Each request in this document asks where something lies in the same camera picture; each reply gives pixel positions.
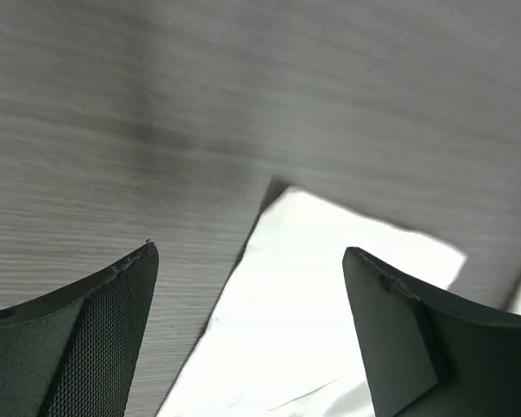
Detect white t shirt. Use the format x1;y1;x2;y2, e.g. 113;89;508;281
159;189;521;416

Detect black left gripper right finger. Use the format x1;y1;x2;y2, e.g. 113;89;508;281
343;248;521;416

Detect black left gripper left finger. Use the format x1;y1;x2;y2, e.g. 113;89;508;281
0;242;159;416

